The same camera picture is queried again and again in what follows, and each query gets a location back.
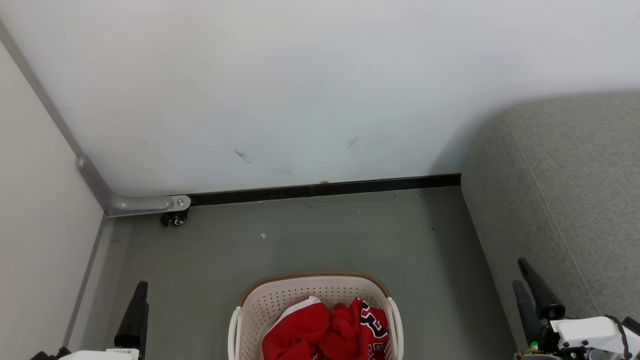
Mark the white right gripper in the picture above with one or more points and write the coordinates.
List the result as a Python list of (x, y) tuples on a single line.
[(585, 335)]

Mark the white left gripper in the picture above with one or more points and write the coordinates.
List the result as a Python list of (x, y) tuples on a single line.
[(100, 355)]

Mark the red and white sports jersey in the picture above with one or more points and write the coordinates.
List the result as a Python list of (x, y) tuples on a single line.
[(300, 330)]

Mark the grey fabric sofa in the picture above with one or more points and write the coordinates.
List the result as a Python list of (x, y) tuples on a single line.
[(575, 190)]

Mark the black caster wheel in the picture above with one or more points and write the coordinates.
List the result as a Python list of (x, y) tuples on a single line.
[(176, 218)]

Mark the white perforated laundry basket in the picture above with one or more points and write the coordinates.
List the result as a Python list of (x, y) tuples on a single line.
[(280, 300)]

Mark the black baseboard strip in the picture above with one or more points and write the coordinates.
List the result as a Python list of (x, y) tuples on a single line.
[(350, 189)]

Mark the grey metal partition frame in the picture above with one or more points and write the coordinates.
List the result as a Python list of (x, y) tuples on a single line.
[(130, 204)]

